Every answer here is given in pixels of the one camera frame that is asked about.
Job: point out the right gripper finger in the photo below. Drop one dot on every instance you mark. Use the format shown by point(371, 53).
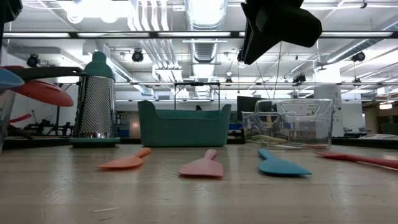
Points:
point(255, 40)

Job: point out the teal silicone spatula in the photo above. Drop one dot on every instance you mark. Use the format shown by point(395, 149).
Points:
point(280, 166)

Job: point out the pink silicone spatula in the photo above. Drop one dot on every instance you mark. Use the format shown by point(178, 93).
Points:
point(202, 168)

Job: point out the black table frame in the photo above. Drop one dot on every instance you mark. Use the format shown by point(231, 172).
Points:
point(357, 143)

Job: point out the clear plastic bin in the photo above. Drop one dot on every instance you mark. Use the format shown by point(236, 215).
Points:
point(323, 130)

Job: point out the clear shallow dish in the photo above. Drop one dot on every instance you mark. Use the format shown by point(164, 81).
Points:
point(6, 124)

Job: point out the black background robot arm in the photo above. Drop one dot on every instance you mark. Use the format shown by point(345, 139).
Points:
point(46, 127)

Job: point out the person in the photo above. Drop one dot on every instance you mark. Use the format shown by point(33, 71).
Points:
point(198, 108)

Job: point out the red silicone spatula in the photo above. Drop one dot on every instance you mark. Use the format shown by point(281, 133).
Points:
point(357, 158)

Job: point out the black background monitor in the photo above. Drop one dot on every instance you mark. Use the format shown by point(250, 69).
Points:
point(245, 104)

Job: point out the teal plastic bin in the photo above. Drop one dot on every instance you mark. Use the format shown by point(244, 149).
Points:
point(183, 130)

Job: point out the overhead rig light bar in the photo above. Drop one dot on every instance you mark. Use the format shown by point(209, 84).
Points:
point(124, 34)

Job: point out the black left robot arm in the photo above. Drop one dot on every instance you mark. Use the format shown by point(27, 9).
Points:
point(9, 7)

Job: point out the red solid spoon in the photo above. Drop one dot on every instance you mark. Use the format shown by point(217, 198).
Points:
point(46, 93)

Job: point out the silver ventilation duct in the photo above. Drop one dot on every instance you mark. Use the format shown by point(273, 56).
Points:
point(205, 15)

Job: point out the red slotted spoon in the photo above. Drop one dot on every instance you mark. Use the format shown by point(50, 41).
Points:
point(21, 118)

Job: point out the orange silicone spatula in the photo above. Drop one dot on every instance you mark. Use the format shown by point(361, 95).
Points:
point(124, 161)

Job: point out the white building column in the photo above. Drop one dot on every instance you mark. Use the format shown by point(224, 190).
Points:
point(338, 124)

